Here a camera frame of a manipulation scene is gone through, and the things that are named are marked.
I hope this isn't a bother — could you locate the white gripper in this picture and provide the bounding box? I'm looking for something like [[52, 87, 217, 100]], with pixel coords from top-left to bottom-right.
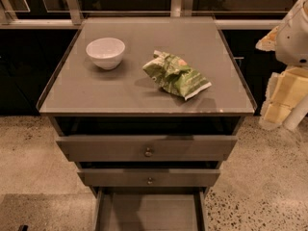
[[256, 0, 308, 130]]

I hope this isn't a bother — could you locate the green jalapeno chip bag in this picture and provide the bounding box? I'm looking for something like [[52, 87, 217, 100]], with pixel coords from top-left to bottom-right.
[[142, 50, 212, 100]]

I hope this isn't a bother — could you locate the grey drawer cabinet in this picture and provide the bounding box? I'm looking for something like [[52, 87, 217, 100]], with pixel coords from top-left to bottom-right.
[[36, 15, 258, 231]]

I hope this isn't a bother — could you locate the grey top drawer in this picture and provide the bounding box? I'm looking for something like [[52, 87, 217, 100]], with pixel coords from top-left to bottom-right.
[[56, 135, 237, 162]]

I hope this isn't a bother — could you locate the grey drawer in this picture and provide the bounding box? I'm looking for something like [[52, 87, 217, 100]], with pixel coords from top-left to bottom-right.
[[56, 135, 237, 162], [78, 168, 220, 187], [92, 187, 209, 231]]

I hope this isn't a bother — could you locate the grey bottom drawer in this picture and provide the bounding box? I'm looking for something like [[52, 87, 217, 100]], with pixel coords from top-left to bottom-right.
[[92, 187, 209, 231]]

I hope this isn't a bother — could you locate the grey middle drawer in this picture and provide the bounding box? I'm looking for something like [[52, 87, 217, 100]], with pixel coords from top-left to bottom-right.
[[78, 168, 220, 187]]

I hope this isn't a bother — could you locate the white pole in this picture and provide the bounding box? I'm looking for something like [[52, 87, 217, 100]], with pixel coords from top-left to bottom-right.
[[283, 94, 308, 131]]

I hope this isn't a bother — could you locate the white ceramic bowl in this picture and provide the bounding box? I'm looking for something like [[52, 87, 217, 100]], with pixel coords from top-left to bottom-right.
[[86, 38, 125, 70]]

